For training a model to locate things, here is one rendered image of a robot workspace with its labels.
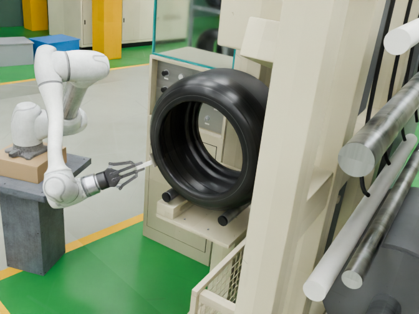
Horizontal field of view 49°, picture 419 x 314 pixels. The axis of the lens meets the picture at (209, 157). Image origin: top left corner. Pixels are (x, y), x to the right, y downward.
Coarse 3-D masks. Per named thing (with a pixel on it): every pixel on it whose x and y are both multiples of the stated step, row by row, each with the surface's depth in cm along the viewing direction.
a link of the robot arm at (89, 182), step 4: (84, 176) 190; (88, 176) 190; (92, 176) 189; (84, 180) 188; (88, 180) 188; (92, 180) 188; (96, 180) 189; (84, 184) 188; (88, 184) 188; (92, 184) 188; (96, 184) 188; (84, 188) 188; (88, 188) 188; (92, 188) 188; (96, 188) 188; (88, 192) 188; (92, 192) 189; (96, 192) 190; (88, 196) 190
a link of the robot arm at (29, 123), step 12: (24, 108) 241; (36, 108) 245; (12, 120) 243; (24, 120) 241; (36, 120) 244; (48, 120) 248; (12, 132) 246; (24, 132) 243; (36, 132) 246; (24, 144) 247; (36, 144) 250
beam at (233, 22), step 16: (224, 0) 125; (240, 0) 122; (256, 0) 120; (272, 0) 118; (224, 16) 126; (240, 16) 124; (256, 16) 121; (272, 16) 119; (224, 32) 128; (240, 32) 125; (240, 48) 127
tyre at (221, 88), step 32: (160, 96) 184; (192, 96) 171; (224, 96) 166; (256, 96) 170; (160, 128) 185; (192, 128) 210; (256, 128) 164; (160, 160) 190; (192, 160) 212; (256, 160) 167; (192, 192) 187; (224, 192) 179
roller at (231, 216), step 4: (248, 204) 196; (236, 208) 189; (240, 208) 191; (244, 208) 194; (224, 212) 185; (228, 212) 185; (232, 212) 186; (236, 212) 188; (240, 212) 191; (220, 216) 183; (224, 216) 183; (228, 216) 183; (232, 216) 185; (220, 220) 183; (224, 220) 182; (228, 220) 183; (220, 224) 184; (224, 224) 183
